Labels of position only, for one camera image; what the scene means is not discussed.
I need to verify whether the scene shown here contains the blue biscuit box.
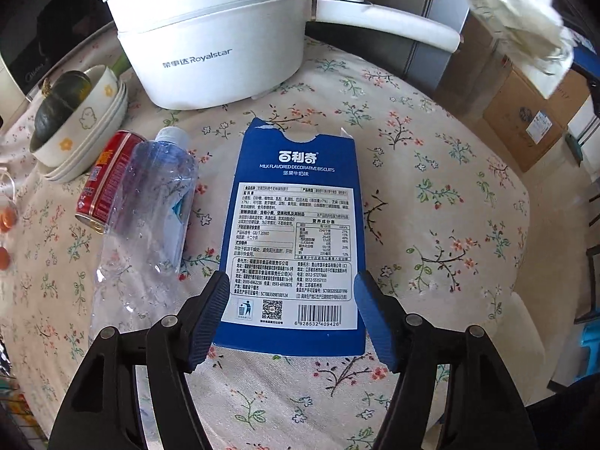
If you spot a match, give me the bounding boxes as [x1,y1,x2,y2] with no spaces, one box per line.
[214,118,366,358]

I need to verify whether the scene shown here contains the large white tissue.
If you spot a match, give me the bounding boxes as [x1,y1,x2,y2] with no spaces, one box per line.
[469,0,576,99]

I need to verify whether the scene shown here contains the clear plastic water bottle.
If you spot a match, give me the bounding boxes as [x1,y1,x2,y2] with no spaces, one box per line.
[90,126,198,338]

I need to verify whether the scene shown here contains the floral tablecloth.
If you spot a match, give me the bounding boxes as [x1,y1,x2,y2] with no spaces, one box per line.
[0,25,533,450]

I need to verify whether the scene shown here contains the red drink can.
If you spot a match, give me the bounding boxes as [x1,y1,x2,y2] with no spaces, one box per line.
[75,130,146,235]

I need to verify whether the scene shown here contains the small orange kumquat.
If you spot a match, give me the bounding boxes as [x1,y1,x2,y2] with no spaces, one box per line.
[0,247,11,271]
[0,206,17,233]

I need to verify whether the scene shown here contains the stacked white plates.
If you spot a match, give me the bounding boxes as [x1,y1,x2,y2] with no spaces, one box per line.
[37,80,128,184]

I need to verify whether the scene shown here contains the white floral bowl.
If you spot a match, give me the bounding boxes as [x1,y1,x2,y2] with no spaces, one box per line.
[30,65,119,168]

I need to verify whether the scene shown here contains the cardboard box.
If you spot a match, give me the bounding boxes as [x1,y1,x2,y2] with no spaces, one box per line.
[435,15,590,173]

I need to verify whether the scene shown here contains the green pumpkin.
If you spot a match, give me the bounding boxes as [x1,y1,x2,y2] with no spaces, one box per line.
[31,70,93,150]

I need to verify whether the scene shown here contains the white electric cooking pot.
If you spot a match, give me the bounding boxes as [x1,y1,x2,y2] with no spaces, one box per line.
[100,0,461,111]

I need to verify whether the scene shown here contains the grey refrigerator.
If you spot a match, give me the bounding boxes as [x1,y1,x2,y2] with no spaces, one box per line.
[306,0,469,96]

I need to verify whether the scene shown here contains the black microwave oven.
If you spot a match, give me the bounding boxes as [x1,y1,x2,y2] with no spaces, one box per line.
[1,0,110,95]

